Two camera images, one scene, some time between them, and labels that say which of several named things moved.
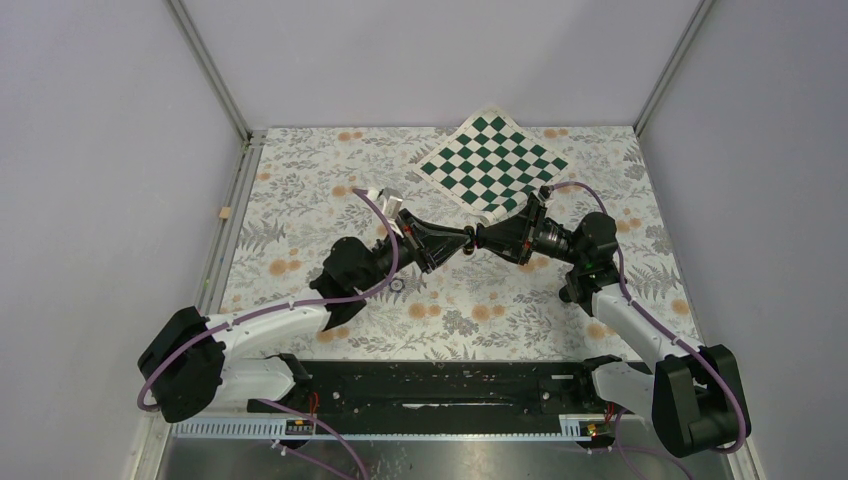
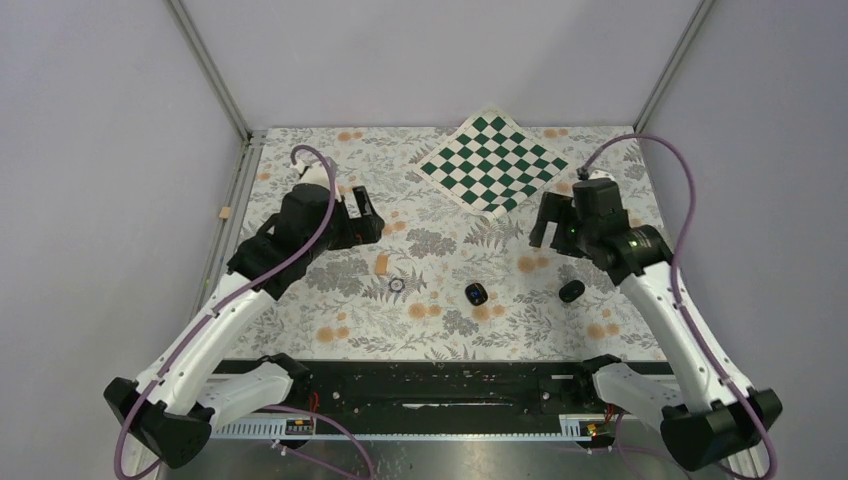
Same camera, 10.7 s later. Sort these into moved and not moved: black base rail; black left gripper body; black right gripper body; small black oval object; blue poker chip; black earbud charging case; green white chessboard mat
Moved: black earbud charging case; black right gripper body; black left gripper body
Not moved: green white chessboard mat; blue poker chip; small black oval object; black base rail
